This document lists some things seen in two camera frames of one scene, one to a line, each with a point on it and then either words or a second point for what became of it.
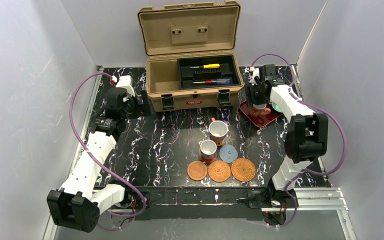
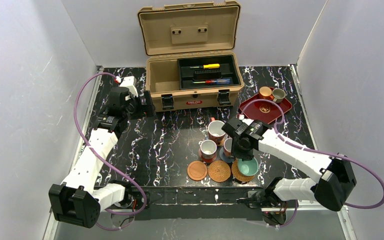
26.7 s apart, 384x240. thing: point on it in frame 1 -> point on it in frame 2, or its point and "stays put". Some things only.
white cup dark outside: [208, 148] stays put
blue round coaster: [228, 153] stays put
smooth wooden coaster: [197, 170] stays put
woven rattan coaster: [219, 171] stays put
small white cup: [258, 109] -> [228, 147]
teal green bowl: [276, 107] -> [248, 168]
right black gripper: [254, 97] -> [245, 153]
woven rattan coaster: [243, 169] stays put
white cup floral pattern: [218, 129] stays put
